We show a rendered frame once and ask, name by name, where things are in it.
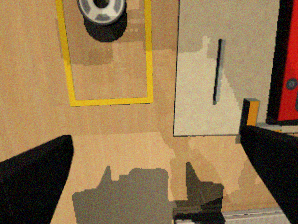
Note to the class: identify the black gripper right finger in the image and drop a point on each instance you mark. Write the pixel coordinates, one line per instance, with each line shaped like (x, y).
(274, 156)

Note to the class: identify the yellow rectangular tape outline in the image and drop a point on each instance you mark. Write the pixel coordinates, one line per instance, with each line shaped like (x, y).
(68, 68)

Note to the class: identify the black rubber tyre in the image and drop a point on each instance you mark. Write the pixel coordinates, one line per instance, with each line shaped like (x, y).
(104, 17)

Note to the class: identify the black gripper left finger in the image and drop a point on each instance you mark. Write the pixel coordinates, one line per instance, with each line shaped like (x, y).
(32, 182)

